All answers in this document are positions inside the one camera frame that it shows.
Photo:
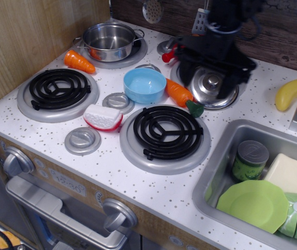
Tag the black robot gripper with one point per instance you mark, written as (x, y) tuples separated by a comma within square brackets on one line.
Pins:
[(216, 50)]

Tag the steel pot lid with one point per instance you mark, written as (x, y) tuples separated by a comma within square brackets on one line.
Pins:
[(205, 86)]

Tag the orange toy carrot green stem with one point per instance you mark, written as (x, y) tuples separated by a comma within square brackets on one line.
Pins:
[(183, 98)]

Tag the light blue plastic bowl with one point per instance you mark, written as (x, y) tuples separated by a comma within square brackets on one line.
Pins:
[(144, 86)]

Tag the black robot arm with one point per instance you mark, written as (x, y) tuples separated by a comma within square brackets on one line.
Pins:
[(225, 12)]

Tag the small steel pot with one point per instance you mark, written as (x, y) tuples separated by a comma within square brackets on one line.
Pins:
[(109, 41)]

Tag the red toy ketchup bottle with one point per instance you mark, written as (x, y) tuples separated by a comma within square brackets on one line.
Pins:
[(167, 57)]

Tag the grey toy spatula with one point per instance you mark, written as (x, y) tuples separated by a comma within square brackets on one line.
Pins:
[(198, 27)]

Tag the grey stove knob back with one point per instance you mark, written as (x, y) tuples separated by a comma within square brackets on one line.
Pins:
[(166, 46)]

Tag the grey stove knob behind bowl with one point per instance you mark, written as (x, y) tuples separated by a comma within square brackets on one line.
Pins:
[(149, 66)]

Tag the front right black burner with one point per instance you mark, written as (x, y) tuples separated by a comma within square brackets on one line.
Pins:
[(164, 140)]

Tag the back left grey burner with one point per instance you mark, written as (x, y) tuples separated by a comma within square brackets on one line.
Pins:
[(137, 54)]

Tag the yellow toy banana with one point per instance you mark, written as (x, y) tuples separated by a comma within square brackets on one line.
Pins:
[(285, 95)]

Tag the silver perforated toy ladle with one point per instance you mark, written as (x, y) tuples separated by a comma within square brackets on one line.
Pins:
[(152, 11)]

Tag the green toy tin can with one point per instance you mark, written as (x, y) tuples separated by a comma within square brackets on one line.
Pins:
[(250, 160)]

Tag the grey stove knob middle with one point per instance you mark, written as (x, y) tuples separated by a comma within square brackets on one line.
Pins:
[(120, 102)]

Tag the silver toy sink basin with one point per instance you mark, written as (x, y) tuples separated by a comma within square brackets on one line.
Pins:
[(227, 231)]

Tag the red white toy radish slice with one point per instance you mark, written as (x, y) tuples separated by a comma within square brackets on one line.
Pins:
[(102, 118)]

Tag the cream toy cutting board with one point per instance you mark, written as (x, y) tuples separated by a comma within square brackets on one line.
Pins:
[(283, 173)]

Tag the orange carrot tip piece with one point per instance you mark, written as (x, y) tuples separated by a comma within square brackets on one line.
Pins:
[(76, 61)]

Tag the green plastic plate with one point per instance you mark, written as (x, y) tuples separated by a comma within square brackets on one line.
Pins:
[(257, 202)]

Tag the grey stove knob front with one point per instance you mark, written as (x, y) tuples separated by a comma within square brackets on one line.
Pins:
[(82, 141)]

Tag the front left black burner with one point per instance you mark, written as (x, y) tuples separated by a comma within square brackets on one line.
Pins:
[(57, 95)]

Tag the green toy cabbage half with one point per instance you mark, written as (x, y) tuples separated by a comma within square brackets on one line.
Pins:
[(288, 228)]

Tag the grey oven dial right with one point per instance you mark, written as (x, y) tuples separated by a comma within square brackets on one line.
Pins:
[(118, 215)]

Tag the grey oven dial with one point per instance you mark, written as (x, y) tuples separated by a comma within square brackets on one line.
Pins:
[(118, 215), (17, 162)]

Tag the grey oven dial left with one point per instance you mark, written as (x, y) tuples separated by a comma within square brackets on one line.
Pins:
[(17, 162)]

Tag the grey oven door handle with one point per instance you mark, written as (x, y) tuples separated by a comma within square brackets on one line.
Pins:
[(49, 207)]

